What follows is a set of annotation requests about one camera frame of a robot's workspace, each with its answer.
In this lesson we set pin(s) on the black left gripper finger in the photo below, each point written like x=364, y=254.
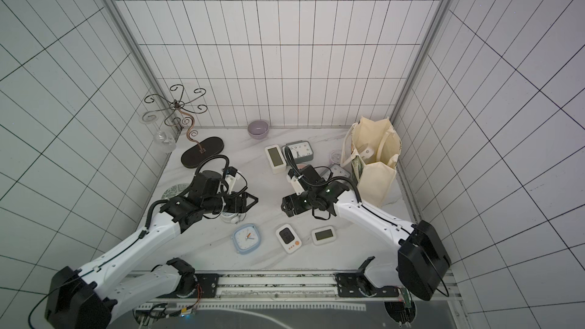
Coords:
x=245, y=196
x=242, y=205

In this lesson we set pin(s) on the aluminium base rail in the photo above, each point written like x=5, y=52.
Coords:
x=274, y=290

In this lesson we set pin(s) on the white orange digital timer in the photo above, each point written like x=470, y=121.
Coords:
x=289, y=239

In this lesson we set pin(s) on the grey square alarm clock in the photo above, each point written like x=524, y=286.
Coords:
x=338, y=171

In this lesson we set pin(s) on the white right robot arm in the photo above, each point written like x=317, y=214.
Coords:
x=419, y=260

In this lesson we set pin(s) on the purple ceramic bowl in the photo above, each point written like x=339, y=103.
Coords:
x=258, y=129

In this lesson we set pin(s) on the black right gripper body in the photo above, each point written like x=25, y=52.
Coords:
x=289, y=206

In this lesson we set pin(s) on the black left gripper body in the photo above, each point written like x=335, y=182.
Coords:
x=220, y=202

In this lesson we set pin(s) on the white digital thermometer clock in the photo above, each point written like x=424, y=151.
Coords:
x=323, y=235

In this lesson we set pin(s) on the cream canvas floral tote bag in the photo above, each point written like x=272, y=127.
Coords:
x=370, y=152

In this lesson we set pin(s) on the metal jewelry tree stand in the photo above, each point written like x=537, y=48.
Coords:
x=183, y=114

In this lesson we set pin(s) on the green patterned coaster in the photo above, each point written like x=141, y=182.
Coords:
x=176, y=190

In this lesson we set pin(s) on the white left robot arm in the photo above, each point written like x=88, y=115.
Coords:
x=98, y=292

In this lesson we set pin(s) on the blue square alarm clock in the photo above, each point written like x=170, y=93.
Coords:
x=246, y=239

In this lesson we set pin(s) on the lilac round alarm clock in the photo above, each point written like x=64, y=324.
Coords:
x=335, y=157

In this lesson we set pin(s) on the green rectangular alarm clock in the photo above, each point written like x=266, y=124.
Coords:
x=301, y=151

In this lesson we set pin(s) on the white twin-bell alarm clock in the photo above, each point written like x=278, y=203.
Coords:
x=232, y=218

